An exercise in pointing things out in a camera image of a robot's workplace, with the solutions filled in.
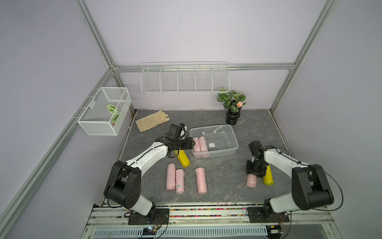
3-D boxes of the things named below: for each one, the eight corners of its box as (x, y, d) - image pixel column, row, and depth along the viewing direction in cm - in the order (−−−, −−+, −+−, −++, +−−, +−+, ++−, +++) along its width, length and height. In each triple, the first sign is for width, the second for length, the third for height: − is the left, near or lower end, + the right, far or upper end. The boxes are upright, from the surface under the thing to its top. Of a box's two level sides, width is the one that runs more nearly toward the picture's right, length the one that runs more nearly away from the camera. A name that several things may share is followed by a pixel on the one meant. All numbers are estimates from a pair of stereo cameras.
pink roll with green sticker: (174, 193, 82) (173, 192, 80) (176, 171, 90) (175, 169, 88) (183, 193, 82) (183, 192, 80) (184, 171, 90) (184, 169, 88)
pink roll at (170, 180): (166, 189, 83) (166, 188, 81) (167, 165, 92) (167, 163, 90) (175, 189, 84) (174, 187, 81) (175, 165, 93) (174, 163, 90)
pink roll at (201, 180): (198, 194, 82) (198, 192, 79) (195, 170, 91) (195, 167, 88) (207, 193, 82) (208, 191, 80) (204, 169, 91) (204, 167, 89)
